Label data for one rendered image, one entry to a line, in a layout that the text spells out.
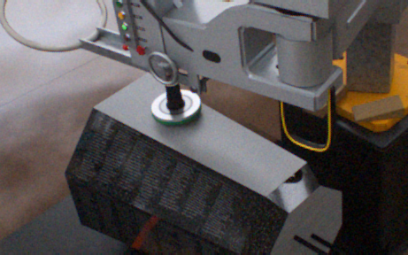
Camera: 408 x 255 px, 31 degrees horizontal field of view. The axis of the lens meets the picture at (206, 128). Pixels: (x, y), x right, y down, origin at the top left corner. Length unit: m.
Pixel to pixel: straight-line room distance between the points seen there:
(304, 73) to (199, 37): 0.43
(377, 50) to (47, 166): 2.16
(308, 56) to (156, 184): 0.94
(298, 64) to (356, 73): 0.79
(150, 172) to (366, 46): 1.05
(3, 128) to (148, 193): 1.97
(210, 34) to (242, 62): 0.15
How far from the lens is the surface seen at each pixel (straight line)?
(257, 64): 2.64
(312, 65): 2.46
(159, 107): 3.13
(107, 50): 3.15
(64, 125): 4.69
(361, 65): 3.19
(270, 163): 2.86
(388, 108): 3.11
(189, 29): 2.67
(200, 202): 2.88
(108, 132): 3.24
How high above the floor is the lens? 2.71
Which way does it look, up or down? 38 degrees down
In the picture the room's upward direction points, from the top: 9 degrees counter-clockwise
